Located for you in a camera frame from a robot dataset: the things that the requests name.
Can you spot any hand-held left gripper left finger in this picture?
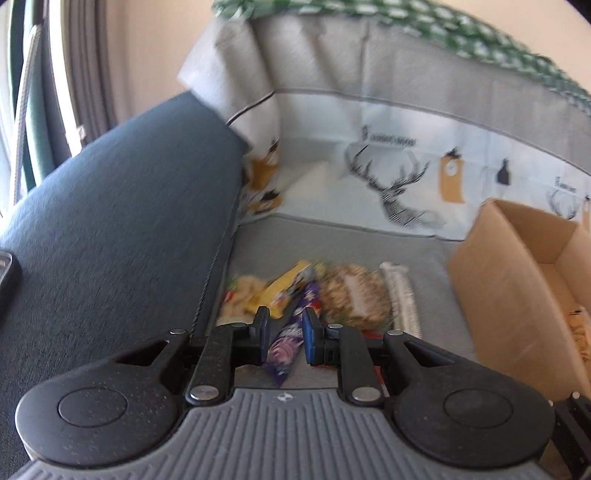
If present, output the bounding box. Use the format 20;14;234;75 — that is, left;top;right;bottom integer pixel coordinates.
113;306;271;407

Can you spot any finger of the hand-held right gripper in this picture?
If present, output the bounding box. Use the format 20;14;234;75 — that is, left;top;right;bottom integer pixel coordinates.
551;392;591;480

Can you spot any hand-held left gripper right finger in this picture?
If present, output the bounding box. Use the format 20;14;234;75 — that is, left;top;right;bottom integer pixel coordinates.
301;308;462;407

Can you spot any purple candy packet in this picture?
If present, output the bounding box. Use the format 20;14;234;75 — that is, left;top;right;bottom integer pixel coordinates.
263;279;320;388

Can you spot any green label rice cracker packet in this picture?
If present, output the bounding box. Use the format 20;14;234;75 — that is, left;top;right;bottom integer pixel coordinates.
221;274;269;325

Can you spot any clear biscuit bag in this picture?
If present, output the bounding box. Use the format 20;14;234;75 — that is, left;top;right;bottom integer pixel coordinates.
567;308;591;363

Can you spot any cardboard box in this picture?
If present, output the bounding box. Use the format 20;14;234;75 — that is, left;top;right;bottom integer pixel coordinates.
445;198;591;403

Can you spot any yellow snack packet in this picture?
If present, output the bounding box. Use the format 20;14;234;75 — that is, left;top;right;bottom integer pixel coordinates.
267;259;315;320

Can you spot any round noodle cake packet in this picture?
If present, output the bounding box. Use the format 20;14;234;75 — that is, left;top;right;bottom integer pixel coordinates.
318;263;394;332

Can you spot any long white snack packet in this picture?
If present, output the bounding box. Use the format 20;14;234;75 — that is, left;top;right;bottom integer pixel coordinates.
379;261;424;339

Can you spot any dark grey device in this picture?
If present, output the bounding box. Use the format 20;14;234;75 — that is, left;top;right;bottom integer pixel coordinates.
0;250;22;320

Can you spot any grey deer print sofa cover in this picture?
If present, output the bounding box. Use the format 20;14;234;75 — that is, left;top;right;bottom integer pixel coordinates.
178;18;591;393

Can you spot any grey curtain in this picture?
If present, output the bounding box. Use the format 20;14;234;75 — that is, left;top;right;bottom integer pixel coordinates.
46;0;122;154

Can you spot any green checked cloth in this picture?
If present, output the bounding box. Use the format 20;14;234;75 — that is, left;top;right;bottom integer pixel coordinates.
211;0;591;112

